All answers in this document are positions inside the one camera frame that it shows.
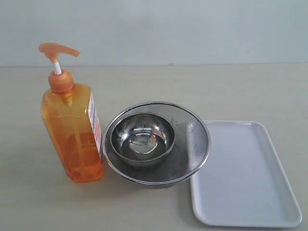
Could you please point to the orange pump soap bottle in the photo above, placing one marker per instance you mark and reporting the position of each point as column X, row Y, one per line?
column 70, row 117

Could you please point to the small stainless steel bowl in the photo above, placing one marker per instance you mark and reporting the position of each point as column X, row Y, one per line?
column 143, row 139

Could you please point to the white plastic tray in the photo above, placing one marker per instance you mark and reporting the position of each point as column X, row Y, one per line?
column 243, row 183

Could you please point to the steel mesh strainer basket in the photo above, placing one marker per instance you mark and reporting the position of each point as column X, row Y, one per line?
column 189, row 154

